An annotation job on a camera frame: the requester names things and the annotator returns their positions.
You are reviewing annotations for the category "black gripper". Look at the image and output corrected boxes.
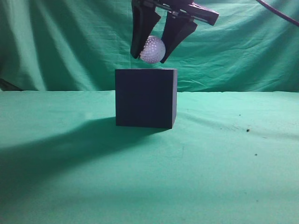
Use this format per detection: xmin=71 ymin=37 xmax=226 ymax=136
xmin=130 ymin=0 xmax=219 ymax=63

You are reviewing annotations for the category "white dimpled ball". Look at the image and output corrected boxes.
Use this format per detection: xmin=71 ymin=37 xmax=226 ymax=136
xmin=140 ymin=35 xmax=166 ymax=64

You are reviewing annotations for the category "black cube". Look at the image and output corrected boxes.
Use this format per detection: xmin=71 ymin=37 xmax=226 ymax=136
xmin=115 ymin=69 xmax=178 ymax=129

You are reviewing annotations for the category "green backdrop cloth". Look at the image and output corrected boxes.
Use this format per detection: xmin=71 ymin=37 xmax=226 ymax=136
xmin=0 ymin=0 xmax=299 ymax=92

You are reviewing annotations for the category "green table cloth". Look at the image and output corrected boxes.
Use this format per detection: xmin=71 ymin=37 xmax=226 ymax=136
xmin=0 ymin=91 xmax=299 ymax=224

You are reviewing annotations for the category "black cable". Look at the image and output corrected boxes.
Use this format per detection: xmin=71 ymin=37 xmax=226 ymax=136
xmin=256 ymin=0 xmax=299 ymax=26

